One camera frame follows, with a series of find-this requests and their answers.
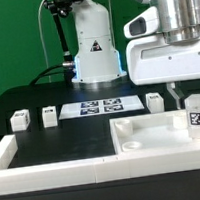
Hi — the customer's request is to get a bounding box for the black cable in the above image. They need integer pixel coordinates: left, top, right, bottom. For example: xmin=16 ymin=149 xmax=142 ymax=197
xmin=27 ymin=60 xmax=78 ymax=86

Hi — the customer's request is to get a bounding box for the white U-shaped obstacle fence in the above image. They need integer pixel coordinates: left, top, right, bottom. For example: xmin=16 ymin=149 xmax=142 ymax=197
xmin=0 ymin=135 xmax=200 ymax=196

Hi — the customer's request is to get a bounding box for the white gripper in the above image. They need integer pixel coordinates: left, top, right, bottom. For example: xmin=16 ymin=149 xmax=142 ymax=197
xmin=126 ymin=34 xmax=200 ymax=110

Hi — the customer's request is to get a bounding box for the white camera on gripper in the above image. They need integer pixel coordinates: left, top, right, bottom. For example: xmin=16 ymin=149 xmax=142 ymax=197
xmin=123 ymin=6 xmax=160 ymax=39

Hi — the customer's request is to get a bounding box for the white marker base plate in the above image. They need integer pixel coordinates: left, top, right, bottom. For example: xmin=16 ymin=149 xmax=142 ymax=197
xmin=59 ymin=96 xmax=144 ymax=120

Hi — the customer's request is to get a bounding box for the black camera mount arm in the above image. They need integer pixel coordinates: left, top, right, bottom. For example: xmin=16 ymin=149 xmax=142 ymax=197
xmin=44 ymin=0 xmax=84 ymax=62

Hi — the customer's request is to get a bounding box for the white square tabletop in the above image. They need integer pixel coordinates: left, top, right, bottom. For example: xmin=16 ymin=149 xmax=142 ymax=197
xmin=110 ymin=110 xmax=200 ymax=153

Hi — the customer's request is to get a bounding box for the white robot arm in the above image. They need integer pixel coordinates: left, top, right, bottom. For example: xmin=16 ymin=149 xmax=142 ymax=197
xmin=66 ymin=0 xmax=200 ymax=86

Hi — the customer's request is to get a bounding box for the white cable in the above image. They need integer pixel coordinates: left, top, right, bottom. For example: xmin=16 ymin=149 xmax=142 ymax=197
xmin=35 ymin=0 xmax=70 ymax=70

